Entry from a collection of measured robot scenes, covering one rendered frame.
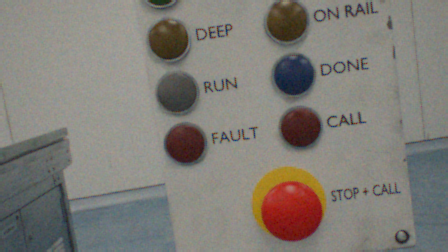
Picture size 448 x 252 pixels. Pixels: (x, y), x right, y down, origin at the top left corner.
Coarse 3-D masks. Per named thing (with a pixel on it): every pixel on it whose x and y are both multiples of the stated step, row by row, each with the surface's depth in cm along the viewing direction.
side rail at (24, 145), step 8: (64, 128) 180; (40, 136) 158; (48, 136) 164; (56, 136) 171; (64, 136) 178; (16, 144) 141; (24, 144) 146; (32, 144) 152; (40, 144) 157; (0, 152) 132; (8, 152) 136; (16, 152) 141
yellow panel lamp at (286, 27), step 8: (288, 0) 31; (272, 8) 31; (280, 8) 31; (288, 8) 31; (296, 8) 31; (272, 16) 31; (280, 16) 31; (288, 16) 31; (296, 16) 31; (304, 16) 31; (272, 24) 31; (280, 24) 31; (288, 24) 31; (296, 24) 31; (304, 24) 31; (272, 32) 31; (280, 32) 31; (288, 32) 31; (296, 32) 31; (288, 40) 32
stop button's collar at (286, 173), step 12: (276, 168) 33; (288, 168) 33; (300, 168) 33; (264, 180) 33; (276, 180) 33; (288, 180) 33; (300, 180) 33; (312, 180) 33; (264, 192) 33; (324, 192) 33; (396, 192) 33; (252, 204) 33; (324, 204) 33; (264, 228) 33
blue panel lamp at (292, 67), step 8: (288, 56) 32; (296, 56) 32; (280, 64) 32; (288, 64) 32; (296, 64) 31; (304, 64) 31; (280, 72) 32; (288, 72) 32; (296, 72) 32; (304, 72) 32; (312, 72) 32; (280, 80) 32; (288, 80) 32; (296, 80) 32; (304, 80) 32; (312, 80) 32; (280, 88) 32; (288, 88) 32; (296, 88) 32; (304, 88) 32
